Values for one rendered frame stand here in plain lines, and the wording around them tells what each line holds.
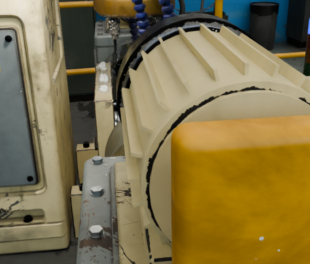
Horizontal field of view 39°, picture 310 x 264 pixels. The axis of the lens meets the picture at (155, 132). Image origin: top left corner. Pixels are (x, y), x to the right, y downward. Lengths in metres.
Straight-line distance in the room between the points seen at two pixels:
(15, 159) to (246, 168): 0.73
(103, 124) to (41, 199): 0.21
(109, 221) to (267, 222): 0.26
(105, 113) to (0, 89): 0.21
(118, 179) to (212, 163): 0.32
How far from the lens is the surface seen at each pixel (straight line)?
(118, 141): 0.78
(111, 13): 0.95
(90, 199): 0.54
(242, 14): 6.50
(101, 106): 0.92
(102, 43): 1.47
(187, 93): 0.32
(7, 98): 0.89
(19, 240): 1.05
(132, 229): 0.46
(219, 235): 0.27
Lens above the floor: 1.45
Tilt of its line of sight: 24 degrees down
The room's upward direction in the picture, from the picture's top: 1 degrees counter-clockwise
